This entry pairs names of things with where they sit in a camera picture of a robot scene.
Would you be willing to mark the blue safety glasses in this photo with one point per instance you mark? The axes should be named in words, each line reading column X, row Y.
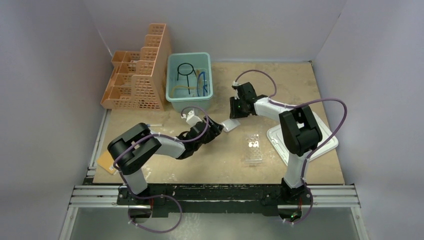
column 201, row 84

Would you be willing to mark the amber rubber tubing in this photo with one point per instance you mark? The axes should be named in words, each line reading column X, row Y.
column 181, row 91

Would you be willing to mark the orange spiral notebook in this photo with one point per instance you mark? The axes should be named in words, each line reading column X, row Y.
column 106, row 162

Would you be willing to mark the black ring stand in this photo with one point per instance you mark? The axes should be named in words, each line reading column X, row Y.
column 185, row 69

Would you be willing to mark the clear well plate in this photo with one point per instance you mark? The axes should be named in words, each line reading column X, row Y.
column 252, row 153

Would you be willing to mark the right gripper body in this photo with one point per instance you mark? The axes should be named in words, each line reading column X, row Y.
column 237, row 109

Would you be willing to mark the white paper tag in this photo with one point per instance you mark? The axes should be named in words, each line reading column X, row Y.
column 230, row 124

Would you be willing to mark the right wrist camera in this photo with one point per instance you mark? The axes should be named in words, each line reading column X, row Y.
column 235, row 85

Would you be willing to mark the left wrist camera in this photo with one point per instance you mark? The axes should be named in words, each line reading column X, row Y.
column 191, row 118

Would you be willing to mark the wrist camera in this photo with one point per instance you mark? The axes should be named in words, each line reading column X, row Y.
column 235, row 85
column 191, row 118

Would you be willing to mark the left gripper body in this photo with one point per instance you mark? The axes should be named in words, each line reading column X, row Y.
column 213, row 132

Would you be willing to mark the orange plastic rack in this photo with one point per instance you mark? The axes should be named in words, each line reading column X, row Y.
column 138, row 79

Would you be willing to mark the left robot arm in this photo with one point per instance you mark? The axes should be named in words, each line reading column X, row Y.
column 132, row 149

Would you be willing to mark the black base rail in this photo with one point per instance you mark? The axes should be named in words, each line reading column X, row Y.
column 269, row 200

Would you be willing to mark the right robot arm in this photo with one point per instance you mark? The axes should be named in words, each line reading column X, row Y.
column 300, row 131

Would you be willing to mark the teal plastic tub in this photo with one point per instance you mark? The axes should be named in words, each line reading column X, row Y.
column 189, row 80

